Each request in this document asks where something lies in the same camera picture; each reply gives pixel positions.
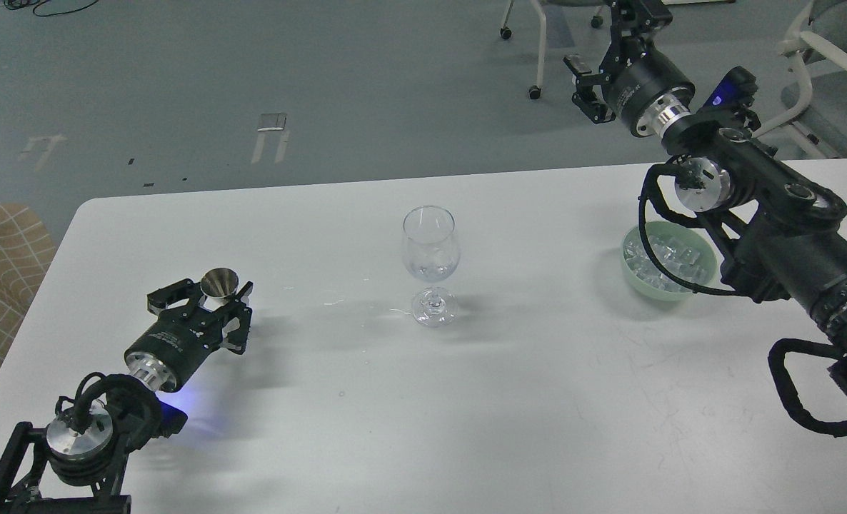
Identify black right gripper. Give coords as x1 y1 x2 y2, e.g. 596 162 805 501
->
563 1 696 137

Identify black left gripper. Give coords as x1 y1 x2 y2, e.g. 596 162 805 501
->
124 278 254 393

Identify steel cocktail jigger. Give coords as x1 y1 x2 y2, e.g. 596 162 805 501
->
199 268 239 311

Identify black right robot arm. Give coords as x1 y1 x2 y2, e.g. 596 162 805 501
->
565 1 847 437

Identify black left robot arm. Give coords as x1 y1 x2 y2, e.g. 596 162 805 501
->
0 268 254 513

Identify green bowl of ice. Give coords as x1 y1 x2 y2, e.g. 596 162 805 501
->
620 221 718 301

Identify clear wine glass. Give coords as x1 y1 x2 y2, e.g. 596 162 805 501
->
403 205 461 328

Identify white rolling chair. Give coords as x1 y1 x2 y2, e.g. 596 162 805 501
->
498 1 606 101

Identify white grey office chair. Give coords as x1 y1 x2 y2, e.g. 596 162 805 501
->
754 1 847 158

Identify black floor cables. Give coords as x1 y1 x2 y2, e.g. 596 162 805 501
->
0 0 103 31

